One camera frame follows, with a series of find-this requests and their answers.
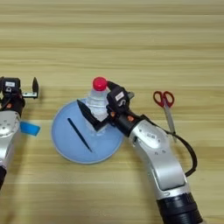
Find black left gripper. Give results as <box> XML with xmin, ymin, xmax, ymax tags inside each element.
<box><xmin>0</xmin><ymin>76</ymin><xmax>39</xmax><ymax>117</ymax></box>

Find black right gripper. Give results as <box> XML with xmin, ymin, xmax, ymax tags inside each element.
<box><xmin>76</xmin><ymin>80</ymin><xmax>144</xmax><ymax>137</ymax></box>

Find clear bottle with red cap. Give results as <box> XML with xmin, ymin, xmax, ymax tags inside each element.
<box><xmin>84</xmin><ymin>76</ymin><xmax>113</xmax><ymax>136</ymax></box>

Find right gripper's white-labelled black box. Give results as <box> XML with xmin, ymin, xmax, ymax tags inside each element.
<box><xmin>106</xmin><ymin>86</ymin><xmax>131</xmax><ymax>109</ymax></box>

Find gripper's white-labelled black box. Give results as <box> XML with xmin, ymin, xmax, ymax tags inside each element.
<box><xmin>106</xmin><ymin>86</ymin><xmax>131</xmax><ymax>109</ymax></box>
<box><xmin>0</xmin><ymin>77</ymin><xmax>22</xmax><ymax>95</ymax></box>

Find left gripper's white-labelled black box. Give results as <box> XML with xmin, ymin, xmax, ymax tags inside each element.
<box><xmin>0</xmin><ymin>77</ymin><xmax>22</xmax><ymax>95</ymax></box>

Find thin black stick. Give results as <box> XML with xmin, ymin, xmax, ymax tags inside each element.
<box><xmin>66</xmin><ymin>117</ymin><xmax>94</xmax><ymax>153</ymax></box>

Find blue rectangular eraser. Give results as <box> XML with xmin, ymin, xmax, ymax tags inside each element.
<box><xmin>19</xmin><ymin>121</ymin><xmax>41</xmax><ymax>137</ymax></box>

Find light blue round plate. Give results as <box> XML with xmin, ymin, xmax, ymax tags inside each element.
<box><xmin>51</xmin><ymin>98</ymin><xmax>126</xmax><ymax>165</ymax></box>

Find red-handled scissors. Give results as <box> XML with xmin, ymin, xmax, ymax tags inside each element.
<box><xmin>152</xmin><ymin>90</ymin><xmax>178</xmax><ymax>144</ymax></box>

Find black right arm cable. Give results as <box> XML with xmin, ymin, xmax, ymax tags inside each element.
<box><xmin>143</xmin><ymin>115</ymin><xmax>199</xmax><ymax>178</ymax></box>

